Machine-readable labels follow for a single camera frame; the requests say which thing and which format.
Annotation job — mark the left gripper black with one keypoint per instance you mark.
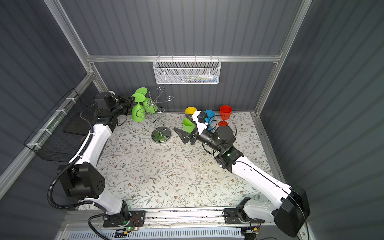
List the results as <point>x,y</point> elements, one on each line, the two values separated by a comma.
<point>127,102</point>

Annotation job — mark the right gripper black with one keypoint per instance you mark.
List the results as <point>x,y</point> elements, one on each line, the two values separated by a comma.
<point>186,137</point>

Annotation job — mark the green wine glass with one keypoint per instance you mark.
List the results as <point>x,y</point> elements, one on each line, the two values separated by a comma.
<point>189,125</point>
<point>138,111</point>
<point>148,104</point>

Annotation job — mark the yellow wine glass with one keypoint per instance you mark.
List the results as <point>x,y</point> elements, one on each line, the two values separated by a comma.
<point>190,111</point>

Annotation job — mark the blue wine glass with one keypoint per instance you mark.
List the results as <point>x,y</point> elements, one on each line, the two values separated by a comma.
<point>210,119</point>

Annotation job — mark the red wine glass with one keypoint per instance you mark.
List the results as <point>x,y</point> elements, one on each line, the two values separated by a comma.
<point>225,114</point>

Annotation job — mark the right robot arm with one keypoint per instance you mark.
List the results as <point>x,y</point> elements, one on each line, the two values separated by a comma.
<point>288,208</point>

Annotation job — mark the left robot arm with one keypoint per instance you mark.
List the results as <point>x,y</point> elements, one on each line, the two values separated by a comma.
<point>80,179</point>

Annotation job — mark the chrome wine glass rack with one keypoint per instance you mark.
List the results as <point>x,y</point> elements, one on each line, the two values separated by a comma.
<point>161,133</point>

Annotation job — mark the items in white basket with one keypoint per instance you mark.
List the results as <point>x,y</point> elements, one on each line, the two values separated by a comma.
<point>200,79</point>

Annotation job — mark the white wire mesh basket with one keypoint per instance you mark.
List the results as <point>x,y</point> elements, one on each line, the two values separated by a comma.
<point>166,71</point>

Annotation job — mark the black wire basket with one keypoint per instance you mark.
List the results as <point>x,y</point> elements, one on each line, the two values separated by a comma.
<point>62,131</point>

